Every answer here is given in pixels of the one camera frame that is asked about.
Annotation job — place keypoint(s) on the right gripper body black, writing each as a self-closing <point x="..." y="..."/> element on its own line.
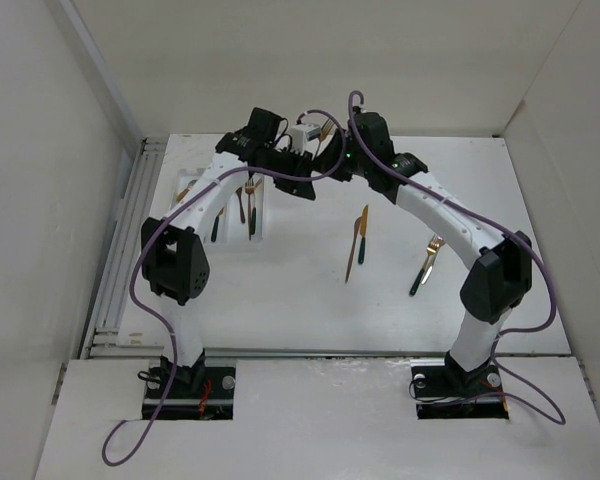
<point x="350" y="163"/>

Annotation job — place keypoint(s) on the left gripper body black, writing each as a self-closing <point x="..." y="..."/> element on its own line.
<point x="287" y="162"/>

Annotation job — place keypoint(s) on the gold spoon green handle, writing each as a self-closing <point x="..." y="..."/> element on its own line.
<point x="180" y="196"/>

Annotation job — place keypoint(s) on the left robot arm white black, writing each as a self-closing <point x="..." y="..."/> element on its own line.
<point x="173" y="261"/>

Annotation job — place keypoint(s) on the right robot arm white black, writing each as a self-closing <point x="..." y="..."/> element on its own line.
<point x="499" y="271"/>

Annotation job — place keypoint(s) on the white divided utensil tray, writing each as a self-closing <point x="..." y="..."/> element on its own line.
<point x="231" y="230"/>

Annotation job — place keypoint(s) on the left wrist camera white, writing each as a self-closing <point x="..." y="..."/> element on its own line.
<point x="301" y="135"/>

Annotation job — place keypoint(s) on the gold knife green handle short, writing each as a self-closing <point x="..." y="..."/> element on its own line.
<point x="363" y="234"/>

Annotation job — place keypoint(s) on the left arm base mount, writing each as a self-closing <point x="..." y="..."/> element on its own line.
<point x="202" y="392"/>

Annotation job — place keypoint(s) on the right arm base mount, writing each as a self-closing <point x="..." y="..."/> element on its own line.
<point x="443" y="391"/>

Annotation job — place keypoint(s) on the aluminium rail frame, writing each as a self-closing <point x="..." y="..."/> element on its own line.
<point x="103" y="322"/>

